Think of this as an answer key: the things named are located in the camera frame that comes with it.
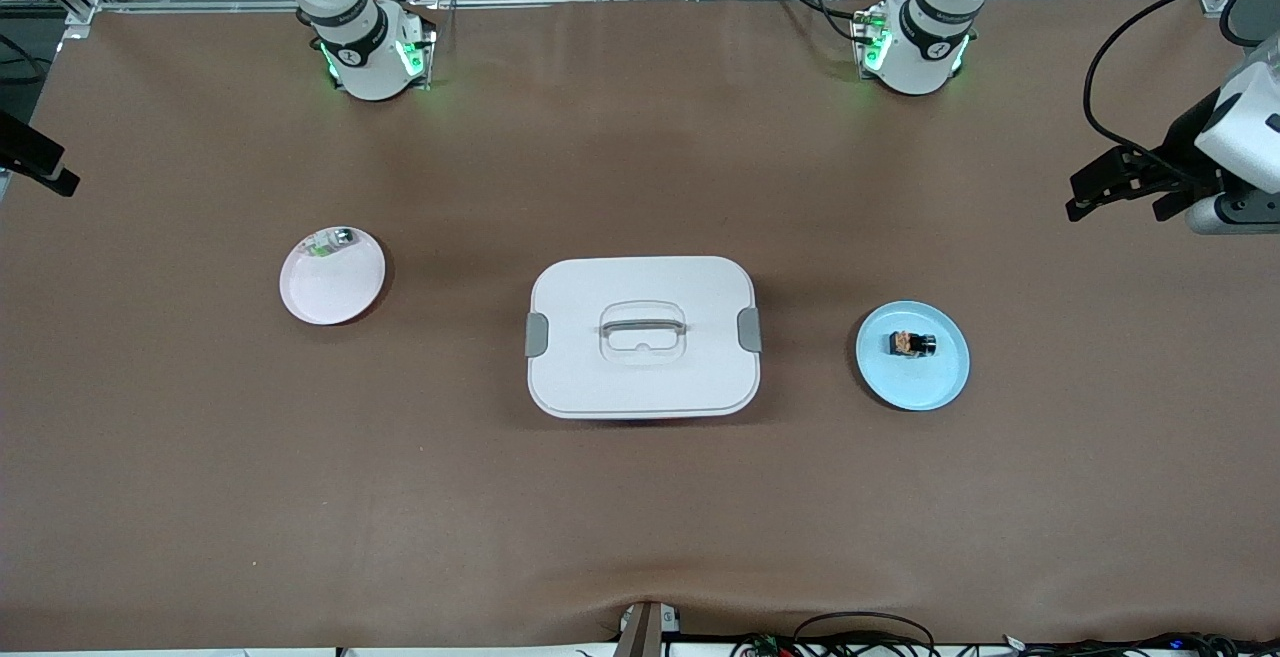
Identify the metal table edge bracket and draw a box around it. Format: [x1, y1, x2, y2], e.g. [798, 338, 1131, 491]
[615, 600, 681, 657]

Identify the light blue round plate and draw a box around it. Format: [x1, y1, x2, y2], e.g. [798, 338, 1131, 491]
[855, 300, 971, 412]

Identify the black looped cable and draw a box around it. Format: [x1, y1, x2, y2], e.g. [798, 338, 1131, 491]
[793, 611, 938, 657]

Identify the black cable bundle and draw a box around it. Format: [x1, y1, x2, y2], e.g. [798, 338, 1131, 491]
[1000, 631, 1280, 657]

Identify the black hanging cable loop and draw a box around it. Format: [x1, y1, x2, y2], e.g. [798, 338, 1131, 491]
[1218, 0, 1280, 48]

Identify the clear lid handle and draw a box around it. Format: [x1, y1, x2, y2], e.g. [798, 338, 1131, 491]
[598, 301, 689, 364]

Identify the pink round plate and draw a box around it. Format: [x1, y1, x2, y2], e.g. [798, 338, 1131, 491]
[279, 226, 387, 326]

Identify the brown table mat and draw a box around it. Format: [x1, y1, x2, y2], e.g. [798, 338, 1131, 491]
[0, 0, 1280, 653]

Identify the white lidded storage box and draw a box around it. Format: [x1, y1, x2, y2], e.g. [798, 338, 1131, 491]
[525, 255, 763, 421]

